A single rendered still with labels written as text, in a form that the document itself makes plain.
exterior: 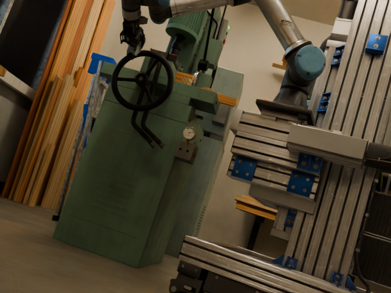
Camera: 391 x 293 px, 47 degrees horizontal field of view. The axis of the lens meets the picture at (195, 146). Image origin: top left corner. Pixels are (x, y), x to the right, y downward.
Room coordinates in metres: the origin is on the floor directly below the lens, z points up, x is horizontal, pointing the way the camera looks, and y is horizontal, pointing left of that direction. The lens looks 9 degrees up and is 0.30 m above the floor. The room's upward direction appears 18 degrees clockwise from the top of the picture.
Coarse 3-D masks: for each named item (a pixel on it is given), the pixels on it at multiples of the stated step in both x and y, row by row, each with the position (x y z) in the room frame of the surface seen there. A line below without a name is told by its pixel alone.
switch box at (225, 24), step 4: (220, 20) 2.56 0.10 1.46; (224, 20) 2.56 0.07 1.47; (228, 20) 2.55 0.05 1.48; (224, 24) 2.55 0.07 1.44; (228, 24) 2.58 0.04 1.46; (224, 28) 2.55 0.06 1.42; (216, 32) 2.56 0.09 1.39; (220, 32) 2.56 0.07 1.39; (224, 32) 2.55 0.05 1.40; (220, 36) 2.55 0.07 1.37; (224, 36) 2.57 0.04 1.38; (220, 40) 2.55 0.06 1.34
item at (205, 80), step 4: (200, 72) 2.44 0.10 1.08; (200, 76) 2.44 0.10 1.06; (204, 76) 2.43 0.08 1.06; (208, 76) 2.43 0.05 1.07; (200, 80) 2.44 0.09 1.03; (204, 80) 2.43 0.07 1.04; (208, 80) 2.43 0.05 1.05; (200, 84) 2.44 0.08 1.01; (204, 84) 2.43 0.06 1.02; (208, 84) 2.43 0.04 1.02
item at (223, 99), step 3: (219, 96) 2.25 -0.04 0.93; (222, 96) 2.25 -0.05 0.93; (225, 96) 2.25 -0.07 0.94; (219, 99) 2.25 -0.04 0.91; (222, 99) 2.25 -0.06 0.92; (225, 99) 2.25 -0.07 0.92; (228, 99) 2.24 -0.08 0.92; (231, 99) 2.24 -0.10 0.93; (234, 99) 2.24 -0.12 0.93; (219, 102) 2.26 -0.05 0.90; (222, 102) 2.25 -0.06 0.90; (225, 102) 2.24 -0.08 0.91; (228, 102) 2.24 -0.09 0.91; (231, 102) 2.24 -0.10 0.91; (234, 102) 2.24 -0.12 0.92; (231, 105) 2.24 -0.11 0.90; (234, 105) 2.25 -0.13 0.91
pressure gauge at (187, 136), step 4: (184, 128) 2.05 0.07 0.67; (188, 128) 2.05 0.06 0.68; (192, 128) 2.04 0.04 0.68; (184, 132) 2.05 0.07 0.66; (188, 132) 2.05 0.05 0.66; (184, 136) 2.05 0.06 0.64; (188, 136) 2.05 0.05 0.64; (192, 136) 2.04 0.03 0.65; (188, 140) 2.06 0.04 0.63; (188, 144) 2.07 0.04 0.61
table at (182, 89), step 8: (104, 64) 2.20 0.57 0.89; (112, 64) 2.19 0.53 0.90; (104, 72) 2.20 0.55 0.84; (112, 72) 2.19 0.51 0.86; (120, 72) 2.18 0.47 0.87; (128, 72) 2.18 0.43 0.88; (136, 72) 2.07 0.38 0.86; (160, 80) 2.05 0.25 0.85; (160, 88) 2.14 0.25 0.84; (176, 88) 2.13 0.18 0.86; (184, 88) 2.13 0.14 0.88; (192, 88) 2.12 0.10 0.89; (200, 88) 2.11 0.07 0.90; (192, 96) 2.12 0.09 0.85; (200, 96) 2.11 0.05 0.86; (208, 96) 2.10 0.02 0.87; (216, 96) 2.13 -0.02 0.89; (200, 104) 2.18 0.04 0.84; (208, 104) 2.13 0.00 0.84; (216, 104) 2.20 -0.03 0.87; (208, 112) 2.30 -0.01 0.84; (216, 112) 2.28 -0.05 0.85
